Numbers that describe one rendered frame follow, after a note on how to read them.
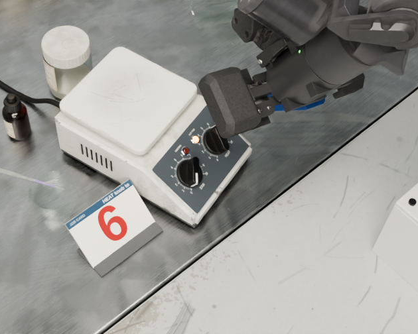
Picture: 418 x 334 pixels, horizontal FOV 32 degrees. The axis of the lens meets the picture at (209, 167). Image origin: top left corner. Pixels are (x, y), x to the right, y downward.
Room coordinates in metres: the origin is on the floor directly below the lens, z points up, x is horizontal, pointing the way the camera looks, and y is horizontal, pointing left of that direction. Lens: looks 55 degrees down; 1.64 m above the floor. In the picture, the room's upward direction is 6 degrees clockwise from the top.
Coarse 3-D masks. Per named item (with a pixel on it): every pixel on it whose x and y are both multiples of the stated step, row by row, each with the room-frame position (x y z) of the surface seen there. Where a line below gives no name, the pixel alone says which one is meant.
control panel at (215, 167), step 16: (208, 112) 0.56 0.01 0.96; (192, 128) 0.53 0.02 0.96; (208, 128) 0.54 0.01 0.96; (176, 144) 0.50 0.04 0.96; (192, 144) 0.51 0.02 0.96; (240, 144) 0.53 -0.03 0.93; (160, 160) 0.48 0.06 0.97; (176, 160) 0.48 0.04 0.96; (208, 160) 0.50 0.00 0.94; (224, 160) 0.51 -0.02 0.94; (160, 176) 0.46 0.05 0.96; (176, 176) 0.47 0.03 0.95; (208, 176) 0.48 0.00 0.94; (224, 176) 0.49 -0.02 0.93; (176, 192) 0.45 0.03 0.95; (192, 192) 0.46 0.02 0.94; (208, 192) 0.46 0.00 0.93; (192, 208) 0.44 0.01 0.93
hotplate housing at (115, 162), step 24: (72, 120) 0.52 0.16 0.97; (192, 120) 0.54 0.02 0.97; (72, 144) 0.51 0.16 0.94; (96, 144) 0.49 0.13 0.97; (168, 144) 0.50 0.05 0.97; (96, 168) 0.49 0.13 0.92; (120, 168) 0.47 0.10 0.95; (144, 168) 0.46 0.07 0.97; (144, 192) 0.46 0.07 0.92; (168, 192) 0.45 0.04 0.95; (216, 192) 0.47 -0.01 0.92; (192, 216) 0.43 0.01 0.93
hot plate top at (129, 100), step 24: (120, 48) 0.62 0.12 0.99; (96, 72) 0.58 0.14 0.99; (120, 72) 0.58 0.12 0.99; (144, 72) 0.58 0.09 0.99; (168, 72) 0.59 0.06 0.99; (72, 96) 0.54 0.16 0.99; (96, 96) 0.54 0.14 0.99; (120, 96) 0.54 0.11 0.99; (144, 96) 0.55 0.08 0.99; (168, 96) 0.55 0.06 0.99; (192, 96) 0.56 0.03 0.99; (96, 120) 0.51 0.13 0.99; (120, 120) 0.51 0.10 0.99; (144, 120) 0.51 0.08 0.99; (168, 120) 0.52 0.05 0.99; (120, 144) 0.48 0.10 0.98; (144, 144) 0.48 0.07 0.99
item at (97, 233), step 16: (128, 192) 0.45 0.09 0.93; (112, 208) 0.43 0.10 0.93; (128, 208) 0.43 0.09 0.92; (144, 208) 0.44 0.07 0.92; (80, 224) 0.40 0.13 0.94; (96, 224) 0.41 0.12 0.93; (112, 224) 0.41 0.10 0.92; (128, 224) 0.42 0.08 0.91; (80, 240) 0.39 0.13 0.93; (96, 240) 0.39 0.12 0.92; (112, 240) 0.40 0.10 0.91; (96, 256) 0.38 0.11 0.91
